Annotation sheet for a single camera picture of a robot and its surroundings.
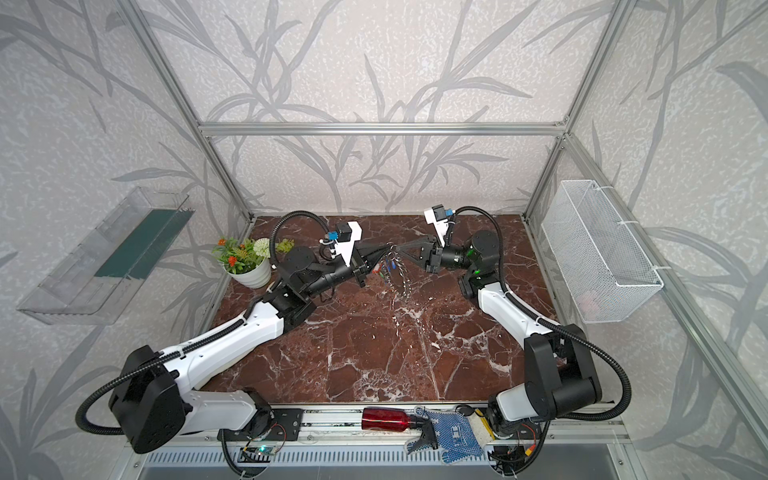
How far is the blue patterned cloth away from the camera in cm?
71

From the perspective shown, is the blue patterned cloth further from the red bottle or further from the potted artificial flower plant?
the potted artificial flower plant

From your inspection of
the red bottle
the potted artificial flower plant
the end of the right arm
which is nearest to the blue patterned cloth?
the red bottle

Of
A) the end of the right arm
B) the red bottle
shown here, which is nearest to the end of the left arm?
the end of the right arm

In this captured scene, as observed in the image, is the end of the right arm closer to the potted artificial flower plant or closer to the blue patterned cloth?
the blue patterned cloth

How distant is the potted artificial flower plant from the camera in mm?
901

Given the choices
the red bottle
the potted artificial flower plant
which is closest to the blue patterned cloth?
the red bottle

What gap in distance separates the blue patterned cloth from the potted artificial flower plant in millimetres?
641

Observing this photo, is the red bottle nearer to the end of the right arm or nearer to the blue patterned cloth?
the blue patterned cloth

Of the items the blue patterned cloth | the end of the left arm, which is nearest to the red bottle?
the blue patterned cloth

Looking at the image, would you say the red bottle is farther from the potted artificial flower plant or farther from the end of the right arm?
the potted artificial flower plant

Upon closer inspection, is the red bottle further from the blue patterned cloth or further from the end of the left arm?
the end of the left arm

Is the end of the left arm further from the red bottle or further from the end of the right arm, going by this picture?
the red bottle

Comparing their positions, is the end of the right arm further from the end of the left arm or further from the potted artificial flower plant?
the potted artificial flower plant

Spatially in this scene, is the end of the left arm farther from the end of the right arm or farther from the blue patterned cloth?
the blue patterned cloth
